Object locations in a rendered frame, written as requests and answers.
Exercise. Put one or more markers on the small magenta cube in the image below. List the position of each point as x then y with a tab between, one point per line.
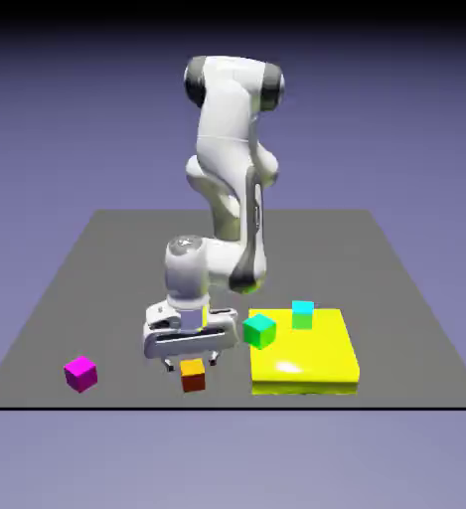
80	373

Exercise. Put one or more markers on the large yellow box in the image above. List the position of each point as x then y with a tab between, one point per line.
304	354

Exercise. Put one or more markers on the small orange cube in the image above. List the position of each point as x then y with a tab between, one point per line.
192	375

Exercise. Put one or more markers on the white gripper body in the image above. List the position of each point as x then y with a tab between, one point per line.
188	342

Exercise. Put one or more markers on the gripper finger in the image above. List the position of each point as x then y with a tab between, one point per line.
169	364
213	358

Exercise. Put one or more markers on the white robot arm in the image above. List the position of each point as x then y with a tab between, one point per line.
224	159

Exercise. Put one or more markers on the small cyan cube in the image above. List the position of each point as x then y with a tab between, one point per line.
302	315

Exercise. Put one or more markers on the small green cube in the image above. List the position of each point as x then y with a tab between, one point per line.
259	331

